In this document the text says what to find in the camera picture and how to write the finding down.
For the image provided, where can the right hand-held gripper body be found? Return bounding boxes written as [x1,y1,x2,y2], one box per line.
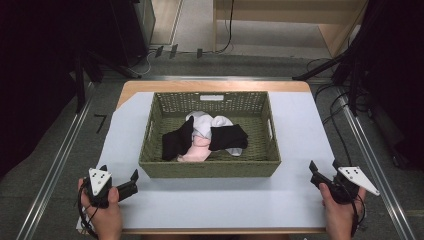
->
[328,165,381,205]

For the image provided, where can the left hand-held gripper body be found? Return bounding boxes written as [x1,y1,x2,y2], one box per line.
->
[83,167,115,210]

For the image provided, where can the person's right hand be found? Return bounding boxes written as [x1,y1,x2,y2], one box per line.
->
[318,182,367,240]

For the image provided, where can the person's left hand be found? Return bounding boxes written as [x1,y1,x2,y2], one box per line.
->
[77,177,124,240]

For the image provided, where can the white table sheet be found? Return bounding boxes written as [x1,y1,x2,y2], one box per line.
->
[75,91,336,232]

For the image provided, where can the black sock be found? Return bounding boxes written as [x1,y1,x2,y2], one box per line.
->
[161,115,195,162]
[208,123,250,152]

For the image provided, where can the pink sock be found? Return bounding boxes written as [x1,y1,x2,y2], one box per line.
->
[176,134,213,163]

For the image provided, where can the green woven basket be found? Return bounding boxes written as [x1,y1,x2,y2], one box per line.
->
[138,91,282,179]

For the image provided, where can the white sock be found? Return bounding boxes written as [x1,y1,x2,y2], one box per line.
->
[210,115,244,157]
[185,110,214,140]

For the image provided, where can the black stand leg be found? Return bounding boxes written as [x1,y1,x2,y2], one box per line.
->
[292,49,354,82]
[73,49,143,114]

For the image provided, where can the dark cabinet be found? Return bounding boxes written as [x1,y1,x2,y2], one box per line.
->
[109,0,157,68]

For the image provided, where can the wooden shelf unit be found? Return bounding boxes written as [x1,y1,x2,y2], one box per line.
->
[212,0,370,58]

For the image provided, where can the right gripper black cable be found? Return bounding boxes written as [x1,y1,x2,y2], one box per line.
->
[339,181,367,236]

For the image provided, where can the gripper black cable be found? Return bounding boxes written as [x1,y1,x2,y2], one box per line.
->
[76,178,100,240]
[339,181,367,236]

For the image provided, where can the metal floor rail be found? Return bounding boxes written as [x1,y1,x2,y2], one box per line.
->
[338,89,417,240]
[15,82,97,240]

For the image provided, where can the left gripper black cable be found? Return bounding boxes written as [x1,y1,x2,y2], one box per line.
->
[76,178,100,240]

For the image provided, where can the black floor cables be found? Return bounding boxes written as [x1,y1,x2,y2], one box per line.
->
[306,57,374,168]

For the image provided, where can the white floor cable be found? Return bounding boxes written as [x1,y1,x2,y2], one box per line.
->
[129,49,158,76]

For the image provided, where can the hanging black cable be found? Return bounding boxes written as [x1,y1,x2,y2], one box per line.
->
[213,0,235,55]

